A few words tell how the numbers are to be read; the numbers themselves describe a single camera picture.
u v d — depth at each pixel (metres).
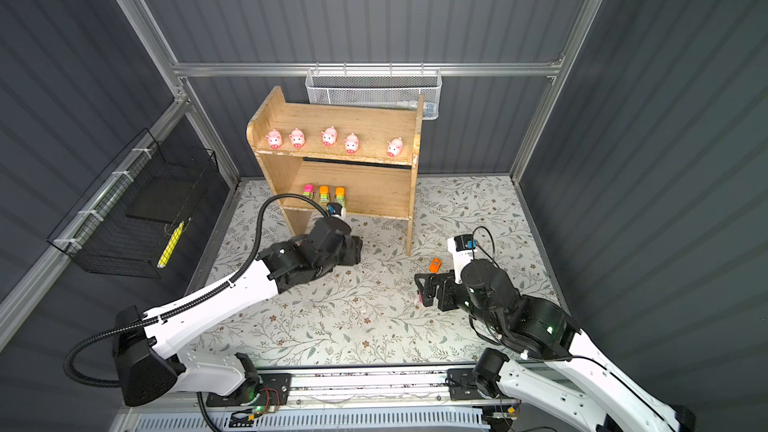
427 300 0.56
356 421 0.77
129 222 0.72
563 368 0.41
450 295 0.56
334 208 0.67
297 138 0.68
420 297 0.58
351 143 0.67
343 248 0.59
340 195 0.84
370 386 0.75
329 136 0.68
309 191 0.85
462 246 0.55
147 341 0.40
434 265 0.94
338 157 0.68
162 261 0.66
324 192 0.84
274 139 0.68
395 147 0.65
